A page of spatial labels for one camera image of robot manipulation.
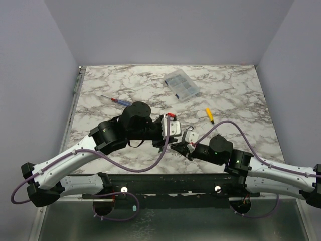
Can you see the aluminium frame rail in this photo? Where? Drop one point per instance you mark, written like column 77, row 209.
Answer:
column 75, row 98

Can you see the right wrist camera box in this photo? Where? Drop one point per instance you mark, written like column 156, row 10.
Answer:
column 189, row 138

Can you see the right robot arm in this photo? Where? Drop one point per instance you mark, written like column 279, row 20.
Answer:
column 257, row 175

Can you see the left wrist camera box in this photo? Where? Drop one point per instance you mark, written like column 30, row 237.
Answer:
column 170, row 126

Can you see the clear plastic screw box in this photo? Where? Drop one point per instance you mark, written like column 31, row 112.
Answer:
column 181, row 85

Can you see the yellow screwdriver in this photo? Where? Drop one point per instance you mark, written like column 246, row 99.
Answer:
column 210, row 116

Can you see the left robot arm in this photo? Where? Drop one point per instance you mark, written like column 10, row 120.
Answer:
column 54, row 178

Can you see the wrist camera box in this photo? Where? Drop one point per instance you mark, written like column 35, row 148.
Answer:
column 170, row 126
column 189, row 138

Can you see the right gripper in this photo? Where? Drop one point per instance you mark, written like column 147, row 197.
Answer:
column 185, row 150

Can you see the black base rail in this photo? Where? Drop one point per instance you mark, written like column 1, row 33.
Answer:
column 164, row 191

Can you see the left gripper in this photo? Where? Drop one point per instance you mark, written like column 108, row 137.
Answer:
column 160, row 142

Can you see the blue red screwdriver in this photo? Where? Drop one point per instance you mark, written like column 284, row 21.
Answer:
column 115, row 100

